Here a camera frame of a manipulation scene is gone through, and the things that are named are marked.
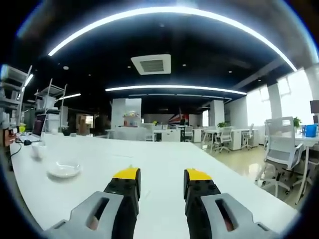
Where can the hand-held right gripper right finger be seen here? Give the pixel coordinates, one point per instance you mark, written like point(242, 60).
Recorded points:
point(199, 196)

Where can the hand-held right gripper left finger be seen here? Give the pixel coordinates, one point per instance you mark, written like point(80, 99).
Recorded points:
point(124, 196)

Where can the white coffee tray saucer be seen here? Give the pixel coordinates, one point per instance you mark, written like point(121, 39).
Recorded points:
point(64, 169)

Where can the white coffee cup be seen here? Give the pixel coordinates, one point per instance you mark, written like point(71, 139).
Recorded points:
point(38, 150)

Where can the white tabletop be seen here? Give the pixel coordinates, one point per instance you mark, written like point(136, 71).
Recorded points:
point(162, 159)

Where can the white mesh office chair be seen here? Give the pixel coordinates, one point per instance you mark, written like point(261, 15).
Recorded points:
point(280, 149)
point(248, 137)
point(223, 138)

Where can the white desk partition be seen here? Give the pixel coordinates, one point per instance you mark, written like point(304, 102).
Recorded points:
point(129, 133)

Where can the white office desk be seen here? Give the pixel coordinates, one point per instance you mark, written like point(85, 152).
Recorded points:
point(305, 142)
point(240, 139)

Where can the green potted plant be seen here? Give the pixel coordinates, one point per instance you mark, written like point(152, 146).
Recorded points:
point(223, 124)
point(296, 122)

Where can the open laptop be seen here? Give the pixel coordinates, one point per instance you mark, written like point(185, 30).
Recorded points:
point(35, 130)

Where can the black computer mouse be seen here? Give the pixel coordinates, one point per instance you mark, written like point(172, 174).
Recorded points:
point(27, 142)

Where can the short ceiling light strip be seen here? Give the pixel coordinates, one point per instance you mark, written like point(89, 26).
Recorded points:
point(174, 87)

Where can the white metal shelf rack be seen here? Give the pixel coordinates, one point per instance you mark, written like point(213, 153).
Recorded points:
point(49, 104)

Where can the green small object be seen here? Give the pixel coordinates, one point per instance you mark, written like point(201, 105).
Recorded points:
point(22, 128)

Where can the blue container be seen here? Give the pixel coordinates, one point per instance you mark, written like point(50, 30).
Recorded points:
point(310, 130)

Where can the brown box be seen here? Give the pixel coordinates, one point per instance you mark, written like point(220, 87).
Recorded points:
point(5, 138)

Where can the ceiling air conditioner vent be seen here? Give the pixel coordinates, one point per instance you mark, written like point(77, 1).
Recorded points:
point(152, 64)

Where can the grey shelf unit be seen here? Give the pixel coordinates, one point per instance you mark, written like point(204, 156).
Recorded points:
point(12, 92)

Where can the long ceiling light strip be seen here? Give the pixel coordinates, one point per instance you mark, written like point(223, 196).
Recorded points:
point(174, 15)

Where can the flag wall poster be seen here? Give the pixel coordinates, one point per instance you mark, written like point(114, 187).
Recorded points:
point(178, 119)

